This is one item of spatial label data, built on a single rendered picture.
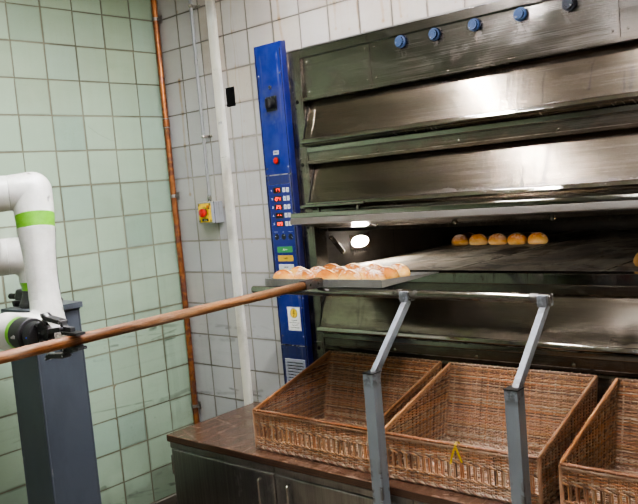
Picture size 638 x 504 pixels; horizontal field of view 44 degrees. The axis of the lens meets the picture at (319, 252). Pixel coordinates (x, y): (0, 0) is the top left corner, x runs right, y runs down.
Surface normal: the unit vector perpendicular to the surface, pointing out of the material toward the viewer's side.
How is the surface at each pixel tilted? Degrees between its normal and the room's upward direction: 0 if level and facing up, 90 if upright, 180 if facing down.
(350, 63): 92
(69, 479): 90
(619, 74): 70
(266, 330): 90
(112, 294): 90
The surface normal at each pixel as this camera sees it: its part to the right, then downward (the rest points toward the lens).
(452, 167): -0.64, -0.22
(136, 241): 0.75, -0.01
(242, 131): -0.65, 0.12
